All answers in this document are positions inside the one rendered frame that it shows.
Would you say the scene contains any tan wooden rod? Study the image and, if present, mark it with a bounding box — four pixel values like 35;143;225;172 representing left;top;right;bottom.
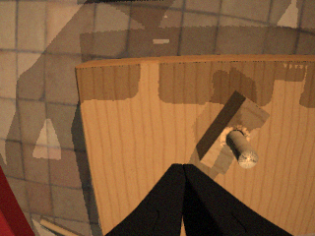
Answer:
40;219;80;236

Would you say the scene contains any tan cylindrical pin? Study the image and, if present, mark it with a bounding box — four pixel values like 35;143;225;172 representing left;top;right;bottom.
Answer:
225;130;259;168

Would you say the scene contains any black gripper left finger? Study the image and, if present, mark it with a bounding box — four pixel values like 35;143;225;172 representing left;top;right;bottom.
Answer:
104;163;186;236

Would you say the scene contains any red tray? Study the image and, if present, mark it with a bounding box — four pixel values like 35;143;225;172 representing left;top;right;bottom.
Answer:
0;166;35;236

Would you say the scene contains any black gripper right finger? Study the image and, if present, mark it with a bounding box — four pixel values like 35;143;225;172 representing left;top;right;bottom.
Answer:
182;164;293;236

